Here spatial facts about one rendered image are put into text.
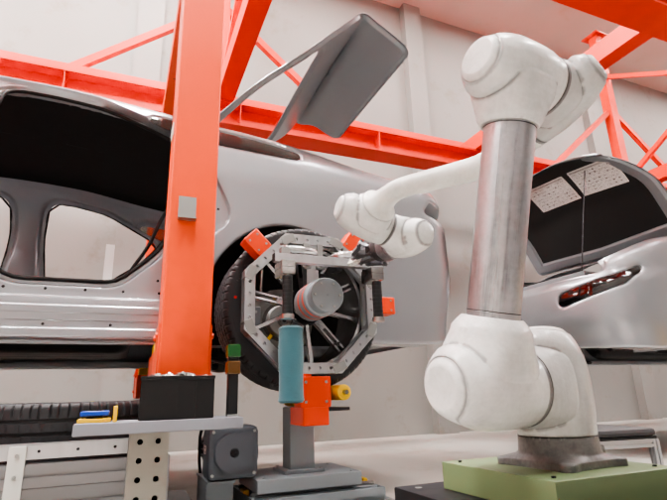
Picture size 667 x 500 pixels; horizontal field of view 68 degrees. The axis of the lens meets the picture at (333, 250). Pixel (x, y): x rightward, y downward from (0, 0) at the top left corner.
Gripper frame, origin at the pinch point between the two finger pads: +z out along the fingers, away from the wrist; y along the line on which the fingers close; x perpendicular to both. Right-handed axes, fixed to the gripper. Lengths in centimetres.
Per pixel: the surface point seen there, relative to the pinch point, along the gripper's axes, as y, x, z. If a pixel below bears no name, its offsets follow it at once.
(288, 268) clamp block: 18.2, 14.6, 4.9
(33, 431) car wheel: 55, 94, 39
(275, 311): -3, 11, 74
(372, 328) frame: -28.3, 9.2, 23.1
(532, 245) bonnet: -249, -239, 216
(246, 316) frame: 17.7, 31.2, 26.6
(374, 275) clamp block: -10.5, -1.1, 3.0
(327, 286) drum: 1.0, 9.7, 11.2
